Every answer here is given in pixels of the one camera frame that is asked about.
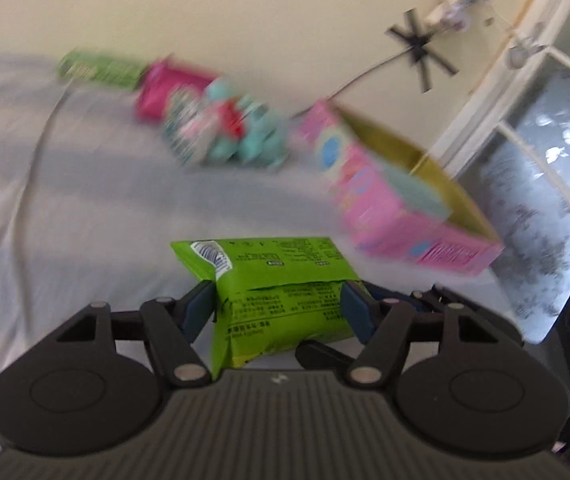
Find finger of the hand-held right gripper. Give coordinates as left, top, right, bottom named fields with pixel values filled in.
left=365, top=282, right=472, bottom=314
left=295, top=339, right=360, bottom=372

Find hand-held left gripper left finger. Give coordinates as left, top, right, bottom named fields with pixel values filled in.
left=55, top=280, right=215, bottom=388

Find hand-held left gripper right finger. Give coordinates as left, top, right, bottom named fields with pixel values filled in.
left=340, top=282, right=522, bottom=387

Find green snack packet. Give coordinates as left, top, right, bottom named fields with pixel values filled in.
left=171, top=236, right=368, bottom=380

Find pink biscuit tin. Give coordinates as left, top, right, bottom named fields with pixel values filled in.
left=292, top=99, right=506, bottom=277

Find teal plush bear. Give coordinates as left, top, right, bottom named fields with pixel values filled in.
left=200, top=77, right=290, bottom=168

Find teal pencil case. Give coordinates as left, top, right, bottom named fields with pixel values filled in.
left=162, top=87, right=210, bottom=163

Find pink packet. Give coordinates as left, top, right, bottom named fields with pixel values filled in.
left=135, top=57, right=220, bottom=122

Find long green carton box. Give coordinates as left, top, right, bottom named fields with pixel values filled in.
left=57, top=50, right=148, bottom=92

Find striped bed sheet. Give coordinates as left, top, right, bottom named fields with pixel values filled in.
left=0, top=50, right=520, bottom=461

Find frosted floral window pane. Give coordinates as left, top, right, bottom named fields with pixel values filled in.
left=457, top=50, right=570, bottom=346

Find black tape cross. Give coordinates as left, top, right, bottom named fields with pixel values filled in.
left=385, top=9, right=458, bottom=93

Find window latch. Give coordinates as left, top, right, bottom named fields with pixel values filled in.
left=507, top=22, right=548, bottom=68

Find white window frame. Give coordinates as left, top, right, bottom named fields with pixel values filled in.
left=430, top=0, right=570, bottom=261

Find white wall cable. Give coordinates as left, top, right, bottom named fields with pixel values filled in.
left=292, top=45, right=416, bottom=121

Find white wall device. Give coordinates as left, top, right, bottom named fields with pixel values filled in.
left=425, top=0, right=496, bottom=31

